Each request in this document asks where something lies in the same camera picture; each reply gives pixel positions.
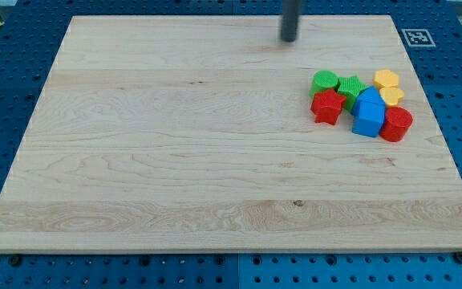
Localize grey cylindrical robot arm rod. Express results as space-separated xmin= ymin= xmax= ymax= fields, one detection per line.
xmin=280 ymin=0 xmax=303 ymax=43

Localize light wooden board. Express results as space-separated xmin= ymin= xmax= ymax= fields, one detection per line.
xmin=0 ymin=15 xmax=462 ymax=254

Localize red star block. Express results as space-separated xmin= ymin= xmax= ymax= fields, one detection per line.
xmin=310 ymin=88 xmax=347 ymax=125

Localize green cylinder block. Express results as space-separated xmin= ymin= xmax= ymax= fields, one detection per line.
xmin=309 ymin=70 xmax=338 ymax=99

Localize green star block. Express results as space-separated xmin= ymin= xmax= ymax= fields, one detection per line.
xmin=337 ymin=75 xmax=367 ymax=112

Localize blue house-shaped block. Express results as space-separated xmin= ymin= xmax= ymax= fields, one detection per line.
xmin=351 ymin=86 xmax=386 ymax=137

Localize yellow heart block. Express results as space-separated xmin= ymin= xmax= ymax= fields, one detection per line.
xmin=379 ymin=88 xmax=405 ymax=108

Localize red cylinder block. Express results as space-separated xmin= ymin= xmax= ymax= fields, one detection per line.
xmin=379 ymin=107 xmax=413 ymax=142

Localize yellow hexagon block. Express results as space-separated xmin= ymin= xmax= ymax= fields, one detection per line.
xmin=373 ymin=69 xmax=399 ymax=90

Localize white fiducial marker tag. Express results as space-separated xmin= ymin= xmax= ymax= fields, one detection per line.
xmin=402 ymin=28 xmax=436 ymax=47

